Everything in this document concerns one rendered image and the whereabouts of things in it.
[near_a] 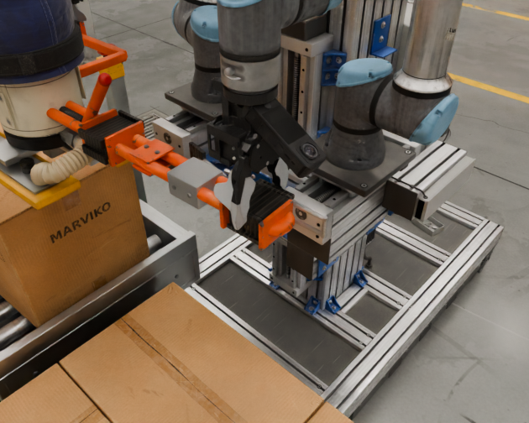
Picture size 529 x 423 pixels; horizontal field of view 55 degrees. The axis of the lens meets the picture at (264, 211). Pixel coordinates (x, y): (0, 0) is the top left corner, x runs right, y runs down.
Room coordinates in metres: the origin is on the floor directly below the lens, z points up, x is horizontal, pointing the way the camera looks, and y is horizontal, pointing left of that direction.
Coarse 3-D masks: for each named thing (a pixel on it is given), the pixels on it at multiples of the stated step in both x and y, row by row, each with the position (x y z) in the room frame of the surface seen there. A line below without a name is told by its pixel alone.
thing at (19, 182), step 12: (0, 132) 1.02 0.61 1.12; (36, 156) 0.92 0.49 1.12; (0, 168) 0.86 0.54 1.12; (12, 168) 0.86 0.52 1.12; (24, 168) 0.84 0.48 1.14; (0, 180) 0.83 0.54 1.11; (12, 180) 0.82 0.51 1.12; (24, 180) 0.82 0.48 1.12; (60, 180) 0.82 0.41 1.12; (72, 180) 0.83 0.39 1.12; (24, 192) 0.79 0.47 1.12; (36, 192) 0.78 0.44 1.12; (48, 192) 0.79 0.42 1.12; (60, 192) 0.79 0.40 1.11; (36, 204) 0.75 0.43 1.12; (48, 204) 0.77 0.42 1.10
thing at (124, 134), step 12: (96, 120) 0.83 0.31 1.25; (108, 120) 0.84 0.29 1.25; (120, 120) 0.84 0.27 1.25; (132, 120) 0.84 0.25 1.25; (84, 132) 0.79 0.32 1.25; (96, 132) 0.80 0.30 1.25; (108, 132) 0.80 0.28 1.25; (120, 132) 0.78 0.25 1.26; (132, 132) 0.80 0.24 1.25; (84, 144) 0.80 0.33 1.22; (96, 144) 0.76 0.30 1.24; (108, 144) 0.76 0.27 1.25; (132, 144) 0.79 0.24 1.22; (96, 156) 0.77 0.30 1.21; (108, 156) 0.76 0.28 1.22; (120, 156) 0.77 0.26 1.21
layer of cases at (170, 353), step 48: (96, 336) 0.88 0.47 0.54; (144, 336) 0.88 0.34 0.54; (192, 336) 0.88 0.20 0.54; (240, 336) 0.88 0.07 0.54; (48, 384) 0.73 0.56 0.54; (96, 384) 0.73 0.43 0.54; (144, 384) 0.73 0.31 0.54; (192, 384) 0.73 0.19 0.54; (240, 384) 0.73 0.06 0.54; (288, 384) 0.73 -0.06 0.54
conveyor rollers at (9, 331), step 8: (152, 240) 1.27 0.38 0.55; (160, 240) 1.29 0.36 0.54; (152, 248) 1.25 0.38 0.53; (0, 296) 1.04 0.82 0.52; (0, 304) 0.99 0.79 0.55; (8, 304) 0.99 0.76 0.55; (0, 312) 0.96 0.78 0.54; (8, 312) 0.97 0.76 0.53; (16, 312) 0.99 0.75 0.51; (0, 320) 0.95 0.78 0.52; (16, 320) 0.93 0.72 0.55; (24, 320) 0.93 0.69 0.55; (0, 328) 0.90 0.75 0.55; (8, 328) 0.90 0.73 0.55; (16, 328) 0.91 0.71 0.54; (24, 328) 0.92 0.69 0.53; (32, 328) 0.93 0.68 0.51; (0, 336) 0.88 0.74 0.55; (8, 336) 0.88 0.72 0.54; (16, 336) 0.89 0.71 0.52; (0, 344) 0.86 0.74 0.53
